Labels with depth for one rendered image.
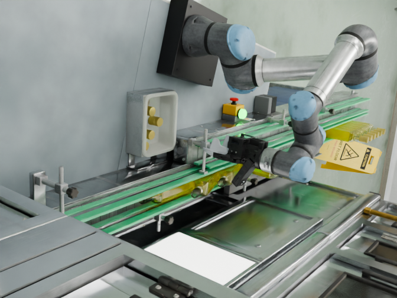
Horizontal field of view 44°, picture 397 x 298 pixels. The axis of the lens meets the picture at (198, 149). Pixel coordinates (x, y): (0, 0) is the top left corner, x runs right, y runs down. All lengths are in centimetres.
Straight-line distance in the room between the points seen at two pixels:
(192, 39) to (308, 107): 58
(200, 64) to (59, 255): 122
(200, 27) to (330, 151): 361
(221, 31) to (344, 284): 92
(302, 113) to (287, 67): 41
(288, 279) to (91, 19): 100
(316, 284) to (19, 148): 98
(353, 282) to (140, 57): 103
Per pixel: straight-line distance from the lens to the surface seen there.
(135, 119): 174
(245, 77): 180
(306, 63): 177
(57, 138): 159
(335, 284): 165
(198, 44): 179
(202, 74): 195
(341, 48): 160
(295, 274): 163
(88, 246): 89
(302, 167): 143
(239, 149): 153
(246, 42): 175
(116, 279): 83
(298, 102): 140
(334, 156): 523
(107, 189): 160
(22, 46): 147
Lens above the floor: 197
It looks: 35 degrees down
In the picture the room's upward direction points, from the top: 105 degrees clockwise
